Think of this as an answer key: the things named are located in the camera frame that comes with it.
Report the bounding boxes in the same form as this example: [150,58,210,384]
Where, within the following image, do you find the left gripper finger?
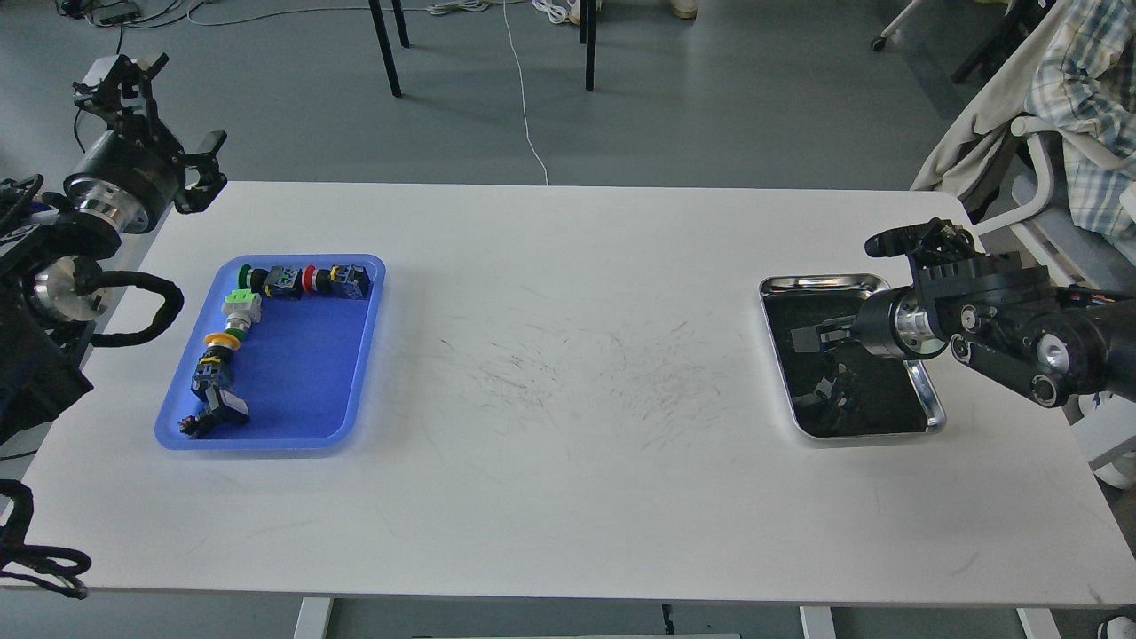
[174,130,228,215]
[73,53,170,143]

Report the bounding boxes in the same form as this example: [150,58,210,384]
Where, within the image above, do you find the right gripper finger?
[790,315,857,352]
[812,355,860,414]

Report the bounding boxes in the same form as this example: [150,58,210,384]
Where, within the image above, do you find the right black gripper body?
[852,288,924,359]

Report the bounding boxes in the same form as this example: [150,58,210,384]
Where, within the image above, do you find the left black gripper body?
[64,130,185,234]

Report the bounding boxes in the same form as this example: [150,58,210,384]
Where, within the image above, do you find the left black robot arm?
[1,53,227,440]

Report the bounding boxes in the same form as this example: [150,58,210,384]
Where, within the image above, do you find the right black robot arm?
[791,217,1135,408]

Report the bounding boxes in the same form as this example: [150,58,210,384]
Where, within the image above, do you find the silver metal tray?
[759,272,949,446]

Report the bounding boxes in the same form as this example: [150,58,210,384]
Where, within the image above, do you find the beige cloth on chair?
[909,1,1071,223]

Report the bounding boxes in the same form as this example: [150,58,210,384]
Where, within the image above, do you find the blue plastic tray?
[154,254,386,453]

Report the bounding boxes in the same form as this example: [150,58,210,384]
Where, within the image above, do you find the plaid shirt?
[1025,1,1135,243]

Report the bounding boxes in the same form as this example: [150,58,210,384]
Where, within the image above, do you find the black table legs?
[367,0,598,99]

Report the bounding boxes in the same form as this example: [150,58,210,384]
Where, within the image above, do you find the green push button switch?
[236,264,304,300]

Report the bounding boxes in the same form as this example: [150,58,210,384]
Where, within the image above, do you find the light green button switch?
[222,288,261,333]

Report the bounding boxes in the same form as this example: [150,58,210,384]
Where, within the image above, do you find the red push button switch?
[301,265,371,300]

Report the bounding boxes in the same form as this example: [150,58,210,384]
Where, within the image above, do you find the yellow push button switch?
[191,330,244,403]

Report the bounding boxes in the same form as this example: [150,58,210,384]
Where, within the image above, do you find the white floor cable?
[186,0,569,186]

